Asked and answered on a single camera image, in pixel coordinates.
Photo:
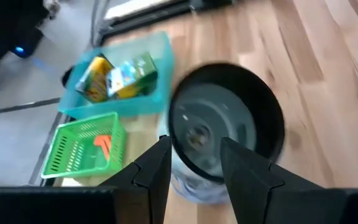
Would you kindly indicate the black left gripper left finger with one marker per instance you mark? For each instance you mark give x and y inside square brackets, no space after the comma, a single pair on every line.
[145,186]

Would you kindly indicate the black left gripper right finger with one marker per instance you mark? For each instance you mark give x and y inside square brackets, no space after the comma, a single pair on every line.
[266,196]

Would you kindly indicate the yellow snack packet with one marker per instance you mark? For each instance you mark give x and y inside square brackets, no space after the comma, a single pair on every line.
[132,74]

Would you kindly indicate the yellow green Crayola crayon box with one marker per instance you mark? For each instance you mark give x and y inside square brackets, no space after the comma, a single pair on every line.
[93,79]

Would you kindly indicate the teal translucent plastic bin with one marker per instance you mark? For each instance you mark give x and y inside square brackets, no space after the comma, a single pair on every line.
[154,105]

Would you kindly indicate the green slotted plastic basket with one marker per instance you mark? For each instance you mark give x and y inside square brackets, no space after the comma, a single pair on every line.
[70,152]

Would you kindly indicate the white spotlight lamp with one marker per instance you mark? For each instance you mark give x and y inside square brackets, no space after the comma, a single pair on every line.
[228,105]

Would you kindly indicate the black device with blue light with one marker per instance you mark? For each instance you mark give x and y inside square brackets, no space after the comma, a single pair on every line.
[26,37]

